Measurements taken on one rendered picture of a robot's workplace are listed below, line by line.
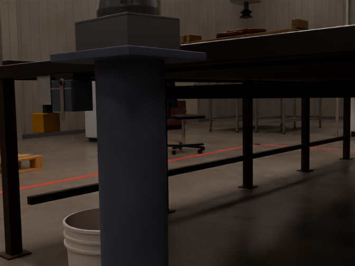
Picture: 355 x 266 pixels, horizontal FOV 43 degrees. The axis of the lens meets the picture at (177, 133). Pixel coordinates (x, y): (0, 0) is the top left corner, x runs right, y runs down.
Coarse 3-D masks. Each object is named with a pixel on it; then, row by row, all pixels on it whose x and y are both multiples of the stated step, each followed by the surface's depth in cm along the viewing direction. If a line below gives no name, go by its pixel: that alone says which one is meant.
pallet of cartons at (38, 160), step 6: (0, 150) 489; (0, 156) 484; (18, 156) 481; (24, 156) 487; (30, 156) 480; (36, 156) 479; (42, 156) 486; (0, 162) 441; (18, 162) 502; (30, 162) 483; (36, 162) 479; (42, 162) 486; (0, 168) 482; (24, 168) 478; (30, 168) 477; (36, 168) 479; (42, 168) 486; (0, 174) 444
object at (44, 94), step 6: (42, 78) 189; (48, 78) 186; (42, 84) 189; (48, 84) 186; (42, 90) 189; (48, 90) 186; (42, 96) 190; (48, 96) 187; (42, 102) 190; (48, 102) 187
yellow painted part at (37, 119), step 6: (48, 108) 191; (36, 114) 189; (42, 114) 186; (48, 114) 187; (54, 114) 190; (36, 120) 189; (42, 120) 186; (48, 120) 187; (54, 120) 190; (36, 126) 190; (42, 126) 187; (48, 126) 188; (54, 126) 190; (42, 132) 187
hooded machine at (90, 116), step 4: (92, 84) 748; (92, 88) 749; (92, 92) 750; (92, 96) 750; (92, 100) 751; (88, 112) 760; (92, 112) 754; (88, 116) 760; (92, 116) 754; (88, 120) 761; (92, 120) 755; (96, 120) 750; (88, 124) 762; (92, 124) 756; (96, 124) 750; (88, 128) 763; (92, 128) 756; (96, 128) 751; (88, 132) 764; (92, 132) 757; (96, 132) 752; (88, 136) 764; (92, 136) 758; (96, 136) 753; (92, 140) 765; (96, 140) 760
